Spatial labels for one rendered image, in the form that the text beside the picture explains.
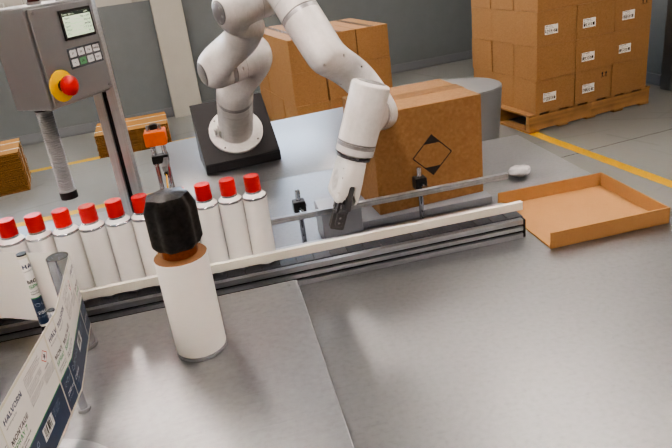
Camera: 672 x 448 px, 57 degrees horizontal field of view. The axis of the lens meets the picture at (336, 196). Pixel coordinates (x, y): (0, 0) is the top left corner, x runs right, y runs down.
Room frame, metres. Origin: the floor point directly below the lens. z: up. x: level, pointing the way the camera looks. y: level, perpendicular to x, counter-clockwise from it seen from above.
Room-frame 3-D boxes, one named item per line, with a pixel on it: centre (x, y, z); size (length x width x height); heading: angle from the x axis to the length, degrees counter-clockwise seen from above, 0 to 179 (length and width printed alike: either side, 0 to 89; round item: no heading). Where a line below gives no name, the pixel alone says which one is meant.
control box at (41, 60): (1.26, 0.51, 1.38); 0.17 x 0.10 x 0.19; 155
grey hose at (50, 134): (1.27, 0.57, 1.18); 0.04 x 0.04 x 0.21
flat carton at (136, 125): (5.61, 1.79, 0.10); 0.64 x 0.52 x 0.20; 105
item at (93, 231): (1.18, 0.50, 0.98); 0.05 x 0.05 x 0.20
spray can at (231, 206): (1.23, 0.22, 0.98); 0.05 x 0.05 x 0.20
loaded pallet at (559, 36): (5.06, -1.95, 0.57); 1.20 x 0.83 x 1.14; 110
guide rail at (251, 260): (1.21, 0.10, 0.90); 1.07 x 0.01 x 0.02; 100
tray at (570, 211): (1.37, -0.59, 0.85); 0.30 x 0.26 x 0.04; 100
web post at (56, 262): (0.98, 0.50, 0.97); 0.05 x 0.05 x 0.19
